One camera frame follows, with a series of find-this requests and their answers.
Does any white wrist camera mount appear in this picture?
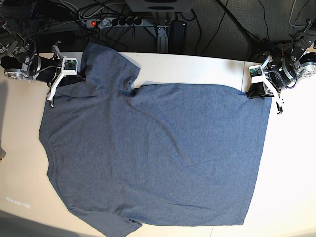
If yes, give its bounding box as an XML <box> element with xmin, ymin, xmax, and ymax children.
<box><xmin>249</xmin><ymin>55</ymin><xmax>283</xmax><ymax>114</ymax></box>
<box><xmin>46</xmin><ymin>41</ymin><xmax>79</xmax><ymax>109</ymax></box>

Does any white cable loop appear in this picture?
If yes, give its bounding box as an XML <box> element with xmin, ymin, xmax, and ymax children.
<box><xmin>289</xmin><ymin>0</ymin><xmax>316</xmax><ymax>27</ymax></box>

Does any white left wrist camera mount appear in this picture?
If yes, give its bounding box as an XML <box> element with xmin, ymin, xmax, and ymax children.
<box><xmin>249</xmin><ymin>55</ymin><xmax>283</xmax><ymax>114</ymax></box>

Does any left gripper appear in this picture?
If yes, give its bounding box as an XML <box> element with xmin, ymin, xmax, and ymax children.
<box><xmin>246</xmin><ymin>58</ymin><xmax>299</xmax><ymax>99</ymax></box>

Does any black power adapter brick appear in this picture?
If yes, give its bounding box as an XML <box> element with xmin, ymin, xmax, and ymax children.
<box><xmin>169</xmin><ymin>20</ymin><xmax>187</xmax><ymax>54</ymax></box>

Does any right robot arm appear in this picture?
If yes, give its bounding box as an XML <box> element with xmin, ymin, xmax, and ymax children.
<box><xmin>0</xmin><ymin>21</ymin><xmax>84</xmax><ymax>87</ymax></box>

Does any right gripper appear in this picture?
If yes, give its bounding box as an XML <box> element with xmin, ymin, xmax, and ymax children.
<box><xmin>29</xmin><ymin>55</ymin><xmax>86</xmax><ymax>85</ymax></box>

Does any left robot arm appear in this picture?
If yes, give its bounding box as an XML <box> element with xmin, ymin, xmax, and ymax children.
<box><xmin>246</xmin><ymin>19</ymin><xmax>316</xmax><ymax>98</ymax></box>

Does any white power strip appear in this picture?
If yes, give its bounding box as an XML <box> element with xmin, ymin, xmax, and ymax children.
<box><xmin>85</xmin><ymin>17</ymin><xmax>144</xmax><ymax>29</ymax></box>

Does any blue grey T-shirt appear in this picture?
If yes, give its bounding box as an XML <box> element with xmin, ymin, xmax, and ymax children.
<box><xmin>39</xmin><ymin>44</ymin><xmax>271</xmax><ymax>237</ymax></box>

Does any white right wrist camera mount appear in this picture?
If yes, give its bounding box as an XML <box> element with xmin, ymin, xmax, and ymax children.
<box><xmin>46</xmin><ymin>41</ymin><xmax>79</xmax><ymax>109</ymax></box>

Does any black tripod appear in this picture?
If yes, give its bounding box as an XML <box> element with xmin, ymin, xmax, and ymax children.
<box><xmin>216</xmin><ymin>0</ymin><xmax>291</xmax><ymax>60</ymax></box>

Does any grey base camera stand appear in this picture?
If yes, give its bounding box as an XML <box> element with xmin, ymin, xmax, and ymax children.
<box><xmin>125</xmin><ymin>0</ymin><xmax>196</xmax><ymax>12</ymax></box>

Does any aluminium mounting bracket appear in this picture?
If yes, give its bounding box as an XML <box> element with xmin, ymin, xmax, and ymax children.
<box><xmin>157</xmin><ymin>26</ymin><xmax>169</xmax><ymax>54</ymax></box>

